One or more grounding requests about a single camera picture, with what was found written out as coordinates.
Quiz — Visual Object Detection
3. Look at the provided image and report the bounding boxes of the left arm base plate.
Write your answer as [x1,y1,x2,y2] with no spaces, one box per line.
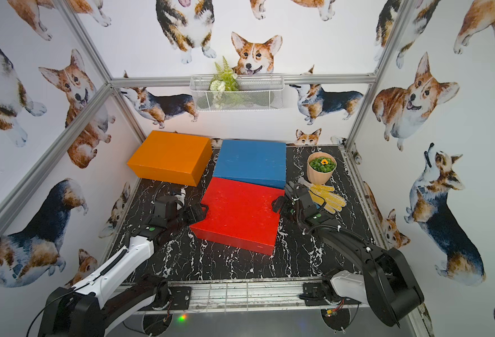
[164,286,192,311]

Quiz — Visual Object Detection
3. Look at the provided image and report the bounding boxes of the aluminium front rail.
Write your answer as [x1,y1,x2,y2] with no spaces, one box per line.
[116,277,419,317]

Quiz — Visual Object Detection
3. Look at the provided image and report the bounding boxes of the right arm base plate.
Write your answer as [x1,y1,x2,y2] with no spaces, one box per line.
[299,281,337,306]

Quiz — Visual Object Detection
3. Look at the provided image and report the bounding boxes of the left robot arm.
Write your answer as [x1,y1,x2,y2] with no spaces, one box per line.
[34,195,209,336]

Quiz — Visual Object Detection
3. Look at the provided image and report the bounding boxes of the red shoebox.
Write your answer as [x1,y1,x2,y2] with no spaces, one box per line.
[190,178,284,256]

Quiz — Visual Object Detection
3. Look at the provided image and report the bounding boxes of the white wire mesh basket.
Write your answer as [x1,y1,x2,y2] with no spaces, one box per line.
[189,74,285,112]

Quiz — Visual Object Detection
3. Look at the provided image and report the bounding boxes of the beige flower pot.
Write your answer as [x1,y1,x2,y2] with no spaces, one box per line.
[307,152,337,185]

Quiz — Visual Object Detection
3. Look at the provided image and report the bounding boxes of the yellow work glove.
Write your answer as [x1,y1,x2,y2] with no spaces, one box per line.
[298,177,347,214]

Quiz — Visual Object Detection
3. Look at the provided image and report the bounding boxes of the blue shoebox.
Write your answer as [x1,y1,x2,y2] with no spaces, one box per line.
[213,140,287,189]

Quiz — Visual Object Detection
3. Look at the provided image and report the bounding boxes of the orange shoebox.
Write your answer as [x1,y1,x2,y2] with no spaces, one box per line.
[128,131,212,187]

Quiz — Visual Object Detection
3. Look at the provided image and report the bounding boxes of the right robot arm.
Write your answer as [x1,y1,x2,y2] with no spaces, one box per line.
[272,182,424,327]

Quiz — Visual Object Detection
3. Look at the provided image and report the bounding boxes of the green fern plant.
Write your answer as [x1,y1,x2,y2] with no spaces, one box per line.
[210,57,240,92]

